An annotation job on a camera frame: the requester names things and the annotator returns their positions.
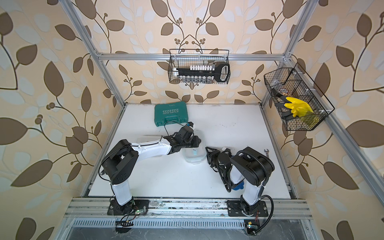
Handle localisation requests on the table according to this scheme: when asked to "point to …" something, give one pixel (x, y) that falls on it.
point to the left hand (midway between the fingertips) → (199, 139)
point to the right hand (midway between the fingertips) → (204, 149)
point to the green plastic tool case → (171, 113)
